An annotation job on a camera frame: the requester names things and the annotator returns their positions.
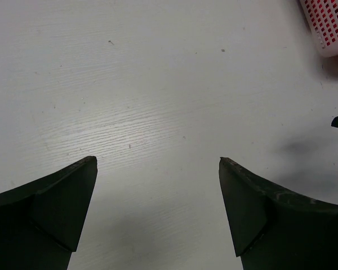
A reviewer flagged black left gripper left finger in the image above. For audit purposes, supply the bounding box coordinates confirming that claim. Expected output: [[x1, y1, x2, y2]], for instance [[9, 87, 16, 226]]
[[0, 156, 97, 269]]

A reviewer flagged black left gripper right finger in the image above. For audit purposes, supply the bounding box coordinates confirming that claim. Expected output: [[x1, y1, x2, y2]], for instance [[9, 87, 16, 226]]
[[219, 157, 338, 269]]

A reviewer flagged white perforated plastic basket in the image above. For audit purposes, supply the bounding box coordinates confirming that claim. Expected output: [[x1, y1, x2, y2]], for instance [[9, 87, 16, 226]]
[[300, 0, 338, 57]]

